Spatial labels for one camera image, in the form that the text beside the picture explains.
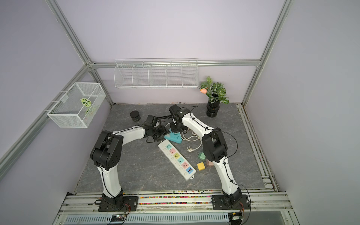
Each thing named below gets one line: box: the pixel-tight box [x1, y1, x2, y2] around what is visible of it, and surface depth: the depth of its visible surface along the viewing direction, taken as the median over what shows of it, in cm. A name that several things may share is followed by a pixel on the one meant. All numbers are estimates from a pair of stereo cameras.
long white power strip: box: [157, 139, 197, 181], surface depth 88 cm
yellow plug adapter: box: [196, 161, 206, 171], surface depth 86 cm
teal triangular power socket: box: [163, 128, 183, 144], surface depth 98 cm
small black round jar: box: [129, 110, 142, 122], surface depth 111 cm
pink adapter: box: [205, 158, 215, 167], surface depth 87 cm
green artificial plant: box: [199, 75, 230, 105], surface depth 95 cm
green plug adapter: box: [198, 151, 206, 161], surface depth 90 cm
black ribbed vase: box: [206, 93, 221, 118], surface depth 108 cm
